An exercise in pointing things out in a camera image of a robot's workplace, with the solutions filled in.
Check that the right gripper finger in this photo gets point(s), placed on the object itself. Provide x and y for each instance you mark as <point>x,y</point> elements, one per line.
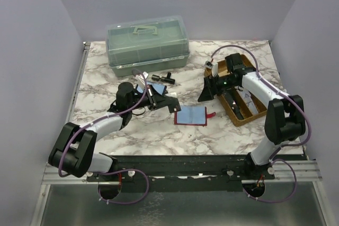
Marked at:
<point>219,89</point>
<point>208,91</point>

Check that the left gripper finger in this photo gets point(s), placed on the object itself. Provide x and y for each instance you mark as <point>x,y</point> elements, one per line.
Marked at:
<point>153,93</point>
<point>167,101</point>

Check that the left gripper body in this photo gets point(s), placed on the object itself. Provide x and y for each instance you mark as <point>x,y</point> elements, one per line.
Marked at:
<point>153,99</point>

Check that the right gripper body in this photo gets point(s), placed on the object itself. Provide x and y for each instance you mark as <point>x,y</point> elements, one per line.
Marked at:
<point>213,86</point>

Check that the red card holder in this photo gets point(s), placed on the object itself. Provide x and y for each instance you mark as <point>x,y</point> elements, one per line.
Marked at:
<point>193,116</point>

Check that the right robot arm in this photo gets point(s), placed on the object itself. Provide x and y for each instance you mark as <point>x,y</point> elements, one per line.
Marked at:
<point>284,120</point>

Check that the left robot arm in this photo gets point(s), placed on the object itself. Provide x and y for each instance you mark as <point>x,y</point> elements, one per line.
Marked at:
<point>73,152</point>

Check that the black T-shaped pipe fitting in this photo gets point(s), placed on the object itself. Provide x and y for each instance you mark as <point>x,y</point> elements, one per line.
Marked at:
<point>166,79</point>

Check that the smartphone with blue screen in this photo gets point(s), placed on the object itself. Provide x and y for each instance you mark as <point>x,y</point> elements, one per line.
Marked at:
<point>159,88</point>

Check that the black tool in tray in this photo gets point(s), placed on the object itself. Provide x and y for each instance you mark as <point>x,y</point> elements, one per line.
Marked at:
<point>236,110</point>

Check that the brown woven tray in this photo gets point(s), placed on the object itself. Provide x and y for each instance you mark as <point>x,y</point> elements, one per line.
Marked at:
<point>226,67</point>

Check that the green plastic storage box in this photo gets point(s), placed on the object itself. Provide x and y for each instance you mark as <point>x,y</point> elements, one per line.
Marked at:
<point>147,45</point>

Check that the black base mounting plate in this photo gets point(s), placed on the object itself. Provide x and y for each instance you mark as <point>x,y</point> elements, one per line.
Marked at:
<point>195,173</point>

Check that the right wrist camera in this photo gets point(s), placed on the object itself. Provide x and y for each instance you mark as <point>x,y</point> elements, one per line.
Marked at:
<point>211,68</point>

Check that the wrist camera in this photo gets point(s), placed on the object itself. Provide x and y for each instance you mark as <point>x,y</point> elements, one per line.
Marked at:
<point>141,81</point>
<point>211,68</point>

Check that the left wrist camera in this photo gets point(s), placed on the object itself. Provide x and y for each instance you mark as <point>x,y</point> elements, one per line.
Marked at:
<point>141,81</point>

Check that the aluminium rail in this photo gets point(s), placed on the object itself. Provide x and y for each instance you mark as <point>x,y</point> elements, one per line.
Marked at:
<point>302,171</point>

